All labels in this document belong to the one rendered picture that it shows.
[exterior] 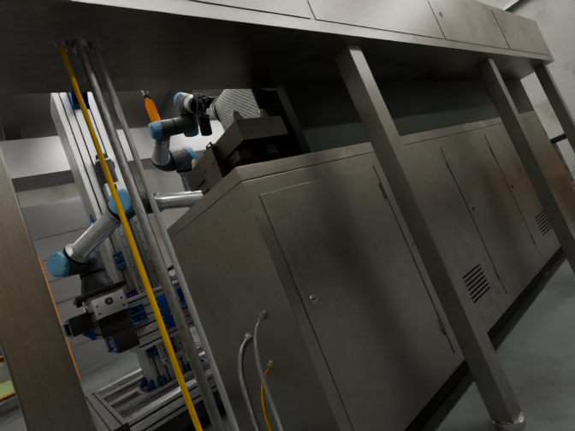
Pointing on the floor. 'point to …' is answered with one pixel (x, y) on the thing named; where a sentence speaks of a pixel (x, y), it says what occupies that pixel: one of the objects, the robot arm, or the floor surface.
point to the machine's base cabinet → (365, 278)
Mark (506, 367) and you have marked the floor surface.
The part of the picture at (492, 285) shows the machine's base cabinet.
